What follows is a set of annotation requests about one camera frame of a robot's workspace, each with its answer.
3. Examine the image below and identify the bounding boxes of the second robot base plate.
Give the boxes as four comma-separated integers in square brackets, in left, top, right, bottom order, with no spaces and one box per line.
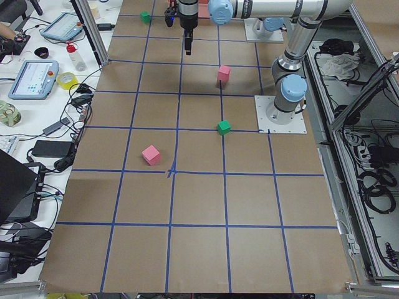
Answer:
[244,17,284,44]

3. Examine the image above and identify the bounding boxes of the black power adapter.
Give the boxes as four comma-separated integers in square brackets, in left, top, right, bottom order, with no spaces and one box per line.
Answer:
[32,140,72,158]

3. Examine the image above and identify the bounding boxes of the black bowl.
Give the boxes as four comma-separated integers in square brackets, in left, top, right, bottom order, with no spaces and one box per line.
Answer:
[34,47,49,59]

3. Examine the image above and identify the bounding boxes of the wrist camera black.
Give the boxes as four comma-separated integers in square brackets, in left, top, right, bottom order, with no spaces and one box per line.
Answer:
[164,6,178,27]

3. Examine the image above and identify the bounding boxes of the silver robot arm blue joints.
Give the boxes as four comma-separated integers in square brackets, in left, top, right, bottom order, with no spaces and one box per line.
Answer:
[208,0,352,113]

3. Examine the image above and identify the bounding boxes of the green tape rolls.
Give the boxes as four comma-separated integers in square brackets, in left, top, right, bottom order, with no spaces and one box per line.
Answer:
[0,100,21,127]

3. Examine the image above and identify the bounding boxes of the green cube far corner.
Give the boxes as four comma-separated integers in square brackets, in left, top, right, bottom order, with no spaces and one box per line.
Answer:
[140,11,151,24]

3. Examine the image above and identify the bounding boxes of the pink cube mid table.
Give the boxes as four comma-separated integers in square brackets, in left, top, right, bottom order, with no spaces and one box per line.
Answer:
[142,145,161,166]

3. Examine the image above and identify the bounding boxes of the white cloth pile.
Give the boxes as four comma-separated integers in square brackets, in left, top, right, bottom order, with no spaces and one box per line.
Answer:
[320,54,360,80]

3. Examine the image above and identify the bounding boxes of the clear bottle red cap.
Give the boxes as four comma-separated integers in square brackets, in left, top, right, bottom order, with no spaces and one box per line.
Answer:
[66,42,87,72]

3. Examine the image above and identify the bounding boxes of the yellow tape roll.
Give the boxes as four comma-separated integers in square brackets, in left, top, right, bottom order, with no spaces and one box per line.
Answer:
[56,72,79,90]

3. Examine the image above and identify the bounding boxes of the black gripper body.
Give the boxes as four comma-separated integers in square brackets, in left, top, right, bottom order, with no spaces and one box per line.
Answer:
[176,0,199,30]

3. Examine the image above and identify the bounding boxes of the coiled black cables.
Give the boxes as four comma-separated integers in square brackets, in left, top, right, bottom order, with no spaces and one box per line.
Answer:
[357,169,398,214]

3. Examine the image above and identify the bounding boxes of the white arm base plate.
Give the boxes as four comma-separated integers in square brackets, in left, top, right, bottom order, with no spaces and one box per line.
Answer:
[254,95,307,134]

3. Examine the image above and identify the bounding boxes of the pink cube near arm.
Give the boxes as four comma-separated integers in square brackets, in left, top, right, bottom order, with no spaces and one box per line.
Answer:
[217,65,231,83]

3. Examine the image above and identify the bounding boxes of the teach pendant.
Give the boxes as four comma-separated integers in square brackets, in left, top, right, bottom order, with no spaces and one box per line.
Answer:
[41,12,83,42]
[8,60,59,100]

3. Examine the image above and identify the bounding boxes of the teach pendant far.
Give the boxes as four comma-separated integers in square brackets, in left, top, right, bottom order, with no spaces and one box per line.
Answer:
[41,12,83,42]

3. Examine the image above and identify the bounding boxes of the teach pendant near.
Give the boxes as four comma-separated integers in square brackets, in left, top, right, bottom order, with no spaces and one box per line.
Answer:
[8,60,59,100]

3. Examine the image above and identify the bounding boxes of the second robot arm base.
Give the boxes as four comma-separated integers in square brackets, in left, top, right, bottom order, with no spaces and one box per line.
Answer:
[252,17,284,39]

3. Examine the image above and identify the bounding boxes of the black laptop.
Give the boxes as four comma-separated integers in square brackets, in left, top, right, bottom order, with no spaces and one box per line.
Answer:
[1,151,45,224]

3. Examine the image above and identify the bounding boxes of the aluminium frame post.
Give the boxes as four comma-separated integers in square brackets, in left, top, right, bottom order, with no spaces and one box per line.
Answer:
[70,0,109,67]

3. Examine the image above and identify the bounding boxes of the green cube near arm base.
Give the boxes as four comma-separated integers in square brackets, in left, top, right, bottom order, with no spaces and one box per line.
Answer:
[217,120,231,136]

